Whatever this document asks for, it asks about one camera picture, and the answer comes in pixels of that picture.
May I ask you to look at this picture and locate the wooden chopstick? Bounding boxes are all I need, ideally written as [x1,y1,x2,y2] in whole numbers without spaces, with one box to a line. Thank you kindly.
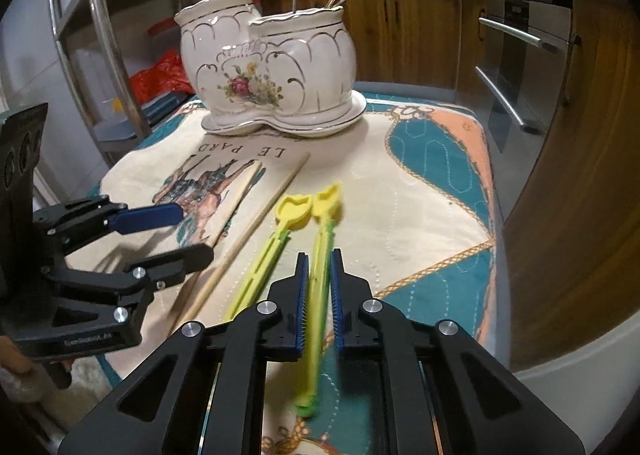
[172,151,312,320]
[206,161,263,248]

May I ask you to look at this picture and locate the large red plastic bag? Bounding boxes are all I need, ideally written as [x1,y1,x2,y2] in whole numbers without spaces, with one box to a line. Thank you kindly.
[129,51,195,104]

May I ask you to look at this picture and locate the stainless steel oven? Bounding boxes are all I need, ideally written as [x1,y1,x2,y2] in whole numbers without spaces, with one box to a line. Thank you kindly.
[472,0,582,153]

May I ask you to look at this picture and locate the yellow plastic spoon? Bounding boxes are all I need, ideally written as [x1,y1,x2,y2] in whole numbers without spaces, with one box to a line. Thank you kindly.
[222,193,315,322]
[291,180,346,418]

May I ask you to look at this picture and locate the wooden lower cabinets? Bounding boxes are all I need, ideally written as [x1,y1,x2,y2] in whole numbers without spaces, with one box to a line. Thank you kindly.
[344,0,640,371]

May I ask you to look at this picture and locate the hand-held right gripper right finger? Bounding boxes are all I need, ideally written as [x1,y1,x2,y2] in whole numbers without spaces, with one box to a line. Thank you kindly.
[330,249,586,455]

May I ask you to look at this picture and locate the white ceramic saucer tray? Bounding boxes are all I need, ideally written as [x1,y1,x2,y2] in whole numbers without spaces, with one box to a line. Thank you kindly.
[201,91,367,137]

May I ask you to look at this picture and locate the stainless steel storage rack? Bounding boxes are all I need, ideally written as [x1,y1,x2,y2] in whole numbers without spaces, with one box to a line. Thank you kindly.
[46,0,262,166]

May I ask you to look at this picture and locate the person's left hand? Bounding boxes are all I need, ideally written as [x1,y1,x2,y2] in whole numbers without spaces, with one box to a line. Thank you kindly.
[0,335,32,377]

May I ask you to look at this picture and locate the printed table cloth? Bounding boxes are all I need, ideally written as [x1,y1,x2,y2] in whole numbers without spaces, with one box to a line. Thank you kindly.
[95,94,502,455]

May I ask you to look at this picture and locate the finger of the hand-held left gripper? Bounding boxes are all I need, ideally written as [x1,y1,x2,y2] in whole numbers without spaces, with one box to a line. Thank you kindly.
[32,195,185,257]
[47,243,215,294]

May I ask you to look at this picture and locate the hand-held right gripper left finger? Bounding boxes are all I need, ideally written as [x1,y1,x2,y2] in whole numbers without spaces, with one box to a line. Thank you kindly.
[57,252,309,455]

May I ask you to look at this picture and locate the white floral ceramic utensil holder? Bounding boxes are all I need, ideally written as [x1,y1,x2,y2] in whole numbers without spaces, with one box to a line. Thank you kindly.
[174,0,357,124]

